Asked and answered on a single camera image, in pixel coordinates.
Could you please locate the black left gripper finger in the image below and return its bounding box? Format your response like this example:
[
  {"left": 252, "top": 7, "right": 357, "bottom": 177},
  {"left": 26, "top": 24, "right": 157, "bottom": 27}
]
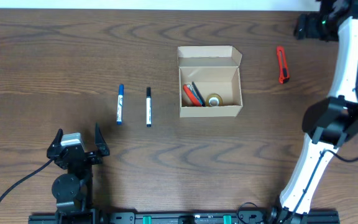
[
  {"left": 94, "top": 123, "right": 110, "bottom": 157},
  {"left": 47, "top": 129, "right": 63, "bottom": 156}
]

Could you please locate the orange utility knife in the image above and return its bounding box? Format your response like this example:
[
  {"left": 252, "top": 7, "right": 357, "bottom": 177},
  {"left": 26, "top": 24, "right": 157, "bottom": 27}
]
[{"left": 276, "top": 46, "right": 290, "bottom": 84}]

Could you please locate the orange stapler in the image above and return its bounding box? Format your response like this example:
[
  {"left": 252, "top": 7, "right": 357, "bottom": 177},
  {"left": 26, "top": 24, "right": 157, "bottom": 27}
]
[{"left": 183, "top": 82, "right": 206, "bottom": 107}]

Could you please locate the cardboard box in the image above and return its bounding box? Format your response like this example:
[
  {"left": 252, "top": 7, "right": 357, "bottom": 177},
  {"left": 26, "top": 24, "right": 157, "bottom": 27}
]
[{"left": 177, "top": 45, "right": 243, "bottom": 118}]

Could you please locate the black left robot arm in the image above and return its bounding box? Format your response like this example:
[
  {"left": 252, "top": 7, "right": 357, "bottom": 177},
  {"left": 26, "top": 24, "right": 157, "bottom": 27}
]
[{"left": 47, "top": 124, "right": 110, "bottom": 223}]

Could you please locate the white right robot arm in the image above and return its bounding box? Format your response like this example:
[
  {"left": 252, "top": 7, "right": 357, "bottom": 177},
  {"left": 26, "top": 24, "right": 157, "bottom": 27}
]
[{"left": 263, "top": 0, "right": 358, "bottom": 223}]

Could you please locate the blue whiteboard marker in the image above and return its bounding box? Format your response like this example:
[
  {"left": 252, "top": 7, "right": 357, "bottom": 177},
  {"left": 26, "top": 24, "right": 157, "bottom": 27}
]
[{"left": 116, "top": 84, "right": 124, "bottom": 125}]

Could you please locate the black whiteboard marker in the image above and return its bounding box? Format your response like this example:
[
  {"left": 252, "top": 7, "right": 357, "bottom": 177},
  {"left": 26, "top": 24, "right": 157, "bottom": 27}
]
[{"left": 146, "top": 87, "right": 152, "bottom": 127}]

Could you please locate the clear tape roll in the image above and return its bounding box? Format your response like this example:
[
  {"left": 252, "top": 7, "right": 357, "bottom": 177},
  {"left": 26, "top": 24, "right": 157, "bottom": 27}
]
[{"left": 205, "top": 93, "right": 223, "bottom": 107}]

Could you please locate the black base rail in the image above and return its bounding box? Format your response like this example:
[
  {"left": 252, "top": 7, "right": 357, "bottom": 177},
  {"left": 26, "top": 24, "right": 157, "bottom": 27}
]
[{"left": 28, "top": 208, "right": 341, "bottom": 224}]

